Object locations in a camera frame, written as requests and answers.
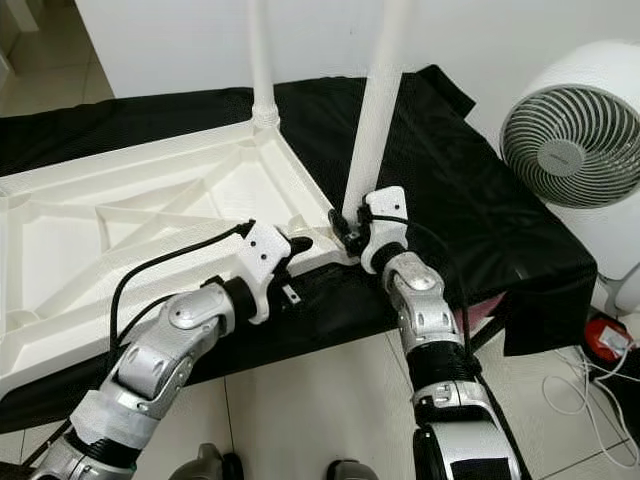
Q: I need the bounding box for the grey right robot foot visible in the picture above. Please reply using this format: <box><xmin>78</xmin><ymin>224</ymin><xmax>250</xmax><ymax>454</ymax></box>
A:
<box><xmin>322</xmin><ymin>458</ymin><xmax>379</xmax><ymax>480</ymax></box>

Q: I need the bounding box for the white plastic table leg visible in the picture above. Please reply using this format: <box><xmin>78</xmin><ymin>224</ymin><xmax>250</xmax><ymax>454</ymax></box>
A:
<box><xmin>343</xmin><ymin>0</ymin><xmax>411</xmax><ymax>223</ymax></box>
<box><xmin>248</xmin><ymin>0</ymin><xmax>281</xmax><ymax>131</ymax></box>

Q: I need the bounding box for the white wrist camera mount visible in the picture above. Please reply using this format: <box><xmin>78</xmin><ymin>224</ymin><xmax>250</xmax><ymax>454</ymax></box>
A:
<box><xmin>360</xmin><ymin>186</ymin><xmax>411</xmax><ymax>271</ymax></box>
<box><xmin>238</xmin><ymin>222</ymin><xmax>298</xmax><ymax>323</ymax></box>

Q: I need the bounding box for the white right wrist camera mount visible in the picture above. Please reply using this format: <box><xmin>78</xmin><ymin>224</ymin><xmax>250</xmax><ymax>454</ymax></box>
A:
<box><xmin>360</xmin><ymin>186</ymin><xmax>411</xmax><ymax>271</ymax></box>

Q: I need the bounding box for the grey robot foot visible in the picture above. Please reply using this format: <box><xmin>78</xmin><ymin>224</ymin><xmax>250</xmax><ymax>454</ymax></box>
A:
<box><xmin>322</xmin><ymin>458</ymin><xmax>379</xmax><ymax>480</ymax></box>
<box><xmin>175</xmin><ymin>443</ymin><xmax>243</xmax><ymax>480</ymax></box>

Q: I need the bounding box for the red floor device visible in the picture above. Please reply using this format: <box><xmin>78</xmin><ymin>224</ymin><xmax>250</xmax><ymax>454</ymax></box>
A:
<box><xmin>585</xmin><ymin>318</ymin><xmax>637</xmax><ymax>362</ymax></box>

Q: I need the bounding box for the pink cloth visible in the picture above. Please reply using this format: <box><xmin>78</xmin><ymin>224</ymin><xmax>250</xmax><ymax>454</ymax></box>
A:
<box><xmin>460</xmin><ymin>295</ymin><xmax>507</xmax><ymax>327</ymax></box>

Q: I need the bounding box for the grey left robot foot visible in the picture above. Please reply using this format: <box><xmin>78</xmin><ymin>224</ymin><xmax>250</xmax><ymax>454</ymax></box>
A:
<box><xmin>175</xmin><ymin>443</ymin><xmax>243</xmax><ymax>480</ymax></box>

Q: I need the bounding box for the white plastic table top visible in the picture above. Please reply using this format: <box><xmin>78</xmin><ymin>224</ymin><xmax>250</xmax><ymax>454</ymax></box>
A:
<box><xmin>0</xmin><ymin>122</ymin><xmax>353</xmax><ymax>396</ymax></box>

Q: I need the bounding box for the white round fan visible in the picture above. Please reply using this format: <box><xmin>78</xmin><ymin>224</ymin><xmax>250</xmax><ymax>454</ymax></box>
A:
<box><xmin>500</xmin><ymin>40</ymin><xmax>640</xmax><ymax>209</ymax></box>

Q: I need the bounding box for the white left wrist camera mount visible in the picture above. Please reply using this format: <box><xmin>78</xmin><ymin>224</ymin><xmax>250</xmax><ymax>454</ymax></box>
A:
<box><xmin>238</xmin><ymin>222</ymin><xmax>298</xmax><ymax>323</ymax></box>

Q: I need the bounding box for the black tablecloth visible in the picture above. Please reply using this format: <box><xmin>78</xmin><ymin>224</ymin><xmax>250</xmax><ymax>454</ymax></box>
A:
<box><xmin>0</xmin><ymin>65</ymin><xmax>599</xmax><ymax>436</ymax></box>

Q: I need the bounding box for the white floor cable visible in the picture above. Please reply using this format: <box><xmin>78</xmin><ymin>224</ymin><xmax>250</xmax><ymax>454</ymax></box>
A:
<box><xmin>542</xmin><ymin>345</ymin><xmax>640</xmax><ymax>466</ymax></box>

